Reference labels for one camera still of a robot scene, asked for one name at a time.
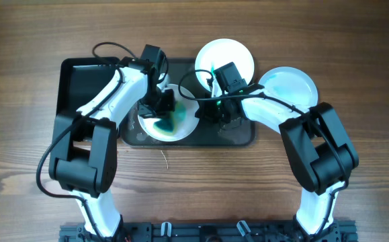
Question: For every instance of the white plate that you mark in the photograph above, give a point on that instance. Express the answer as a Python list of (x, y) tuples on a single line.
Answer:
[(290, 84), (220, 52), (184, 117)]

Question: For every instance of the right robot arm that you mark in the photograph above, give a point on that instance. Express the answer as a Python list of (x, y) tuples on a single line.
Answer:
[(319, 150)]

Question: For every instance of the dark grey serving tray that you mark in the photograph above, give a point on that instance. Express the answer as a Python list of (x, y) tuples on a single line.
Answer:
[(238, 133)]

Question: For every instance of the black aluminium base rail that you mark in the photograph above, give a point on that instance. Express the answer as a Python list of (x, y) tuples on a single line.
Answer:
[(279, 230)]

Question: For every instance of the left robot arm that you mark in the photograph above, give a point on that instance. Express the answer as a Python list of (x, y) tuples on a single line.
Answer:
[(83, 153)]

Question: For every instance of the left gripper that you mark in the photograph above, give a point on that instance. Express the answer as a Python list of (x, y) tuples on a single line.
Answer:
[(166, 105)]

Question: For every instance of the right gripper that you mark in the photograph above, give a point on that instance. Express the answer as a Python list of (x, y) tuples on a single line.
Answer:
[(205, 111)]

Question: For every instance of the black rectangular water tub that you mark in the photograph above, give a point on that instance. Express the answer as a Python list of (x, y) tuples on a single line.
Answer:
[(81, 79)]

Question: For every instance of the green yellow sponge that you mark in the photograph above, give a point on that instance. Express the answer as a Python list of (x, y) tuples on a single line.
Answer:
[(166, 125)]

